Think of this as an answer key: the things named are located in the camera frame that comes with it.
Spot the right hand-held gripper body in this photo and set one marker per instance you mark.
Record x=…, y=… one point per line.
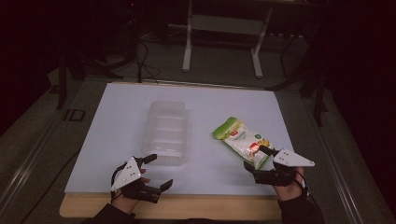
x=286, y=160

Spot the person's right hand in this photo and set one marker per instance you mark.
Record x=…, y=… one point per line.
x=291, y=190

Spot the clear plastic container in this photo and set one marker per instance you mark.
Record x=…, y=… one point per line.
x=165, y=132

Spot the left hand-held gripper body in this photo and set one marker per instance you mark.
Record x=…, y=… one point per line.
x=128, y=174

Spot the white metal stand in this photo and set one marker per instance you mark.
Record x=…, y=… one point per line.
x=225, y=25

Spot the green and white snack packet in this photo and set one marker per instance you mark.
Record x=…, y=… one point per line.
x=241, y=140

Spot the small black floor bracket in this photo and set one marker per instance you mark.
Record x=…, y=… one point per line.
x=74, y=115

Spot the white table mat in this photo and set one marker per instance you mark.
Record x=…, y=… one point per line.
x=124, y=124

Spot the person's left hand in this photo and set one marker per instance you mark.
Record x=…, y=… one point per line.
x=126, y=203

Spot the black metal stand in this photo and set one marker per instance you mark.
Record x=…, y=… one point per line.
x=317, y=93
x=62, y=77

